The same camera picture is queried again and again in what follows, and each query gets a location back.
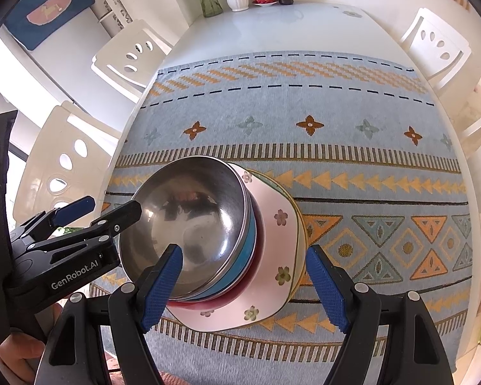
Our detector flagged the pink steel bowl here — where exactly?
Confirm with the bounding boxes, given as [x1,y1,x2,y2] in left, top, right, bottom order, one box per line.
[167,196,265,312]

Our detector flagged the person's left hand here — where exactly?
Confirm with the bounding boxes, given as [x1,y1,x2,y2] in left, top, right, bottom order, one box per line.
[0,303,65,383]

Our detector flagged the white chair near left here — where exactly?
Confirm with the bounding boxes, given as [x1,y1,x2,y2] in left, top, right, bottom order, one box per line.
[13,101,121,228]

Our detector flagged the square floral white plate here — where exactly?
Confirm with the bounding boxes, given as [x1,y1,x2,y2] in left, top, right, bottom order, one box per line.
[167,164,298,332]

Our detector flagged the white chair right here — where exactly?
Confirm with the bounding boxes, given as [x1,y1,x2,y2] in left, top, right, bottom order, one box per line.
[399,8,472,90]

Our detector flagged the blue steel bowl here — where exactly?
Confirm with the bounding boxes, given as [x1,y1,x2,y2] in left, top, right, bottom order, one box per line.
[119,156,257,301]

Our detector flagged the round sunflower plate gold rim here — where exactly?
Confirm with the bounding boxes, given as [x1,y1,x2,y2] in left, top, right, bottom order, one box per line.
[250,169,308,299]

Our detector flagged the white chair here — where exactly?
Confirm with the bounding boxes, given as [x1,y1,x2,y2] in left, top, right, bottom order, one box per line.
[13,101,121,228]
[399,8,472,90]
[91,19,173,103]

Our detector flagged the blue patterned table mat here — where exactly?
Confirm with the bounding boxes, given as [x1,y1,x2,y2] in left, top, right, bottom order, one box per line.
[105,51,473,384]

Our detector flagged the white saucer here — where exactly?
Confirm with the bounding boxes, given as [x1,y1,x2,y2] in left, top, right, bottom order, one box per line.
[253,1,278,7]

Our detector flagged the white chair far left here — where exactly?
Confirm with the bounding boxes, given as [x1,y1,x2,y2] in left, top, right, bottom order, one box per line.
[91,19,173,103]

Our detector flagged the blue pink wall cloth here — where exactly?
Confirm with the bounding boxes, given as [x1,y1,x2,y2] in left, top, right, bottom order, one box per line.
[4,0,95,50]

